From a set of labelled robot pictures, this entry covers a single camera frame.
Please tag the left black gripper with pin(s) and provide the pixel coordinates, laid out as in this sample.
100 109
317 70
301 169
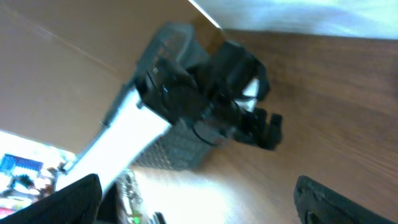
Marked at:
253 129

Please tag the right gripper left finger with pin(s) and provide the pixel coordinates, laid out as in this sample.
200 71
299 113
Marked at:
76 203

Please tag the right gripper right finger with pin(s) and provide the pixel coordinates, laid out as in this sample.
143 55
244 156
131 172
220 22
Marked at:
316 203

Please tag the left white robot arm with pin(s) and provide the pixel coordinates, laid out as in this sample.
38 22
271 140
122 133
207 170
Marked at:
167 90

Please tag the dark grey plastic basket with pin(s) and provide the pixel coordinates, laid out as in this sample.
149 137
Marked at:
179 148

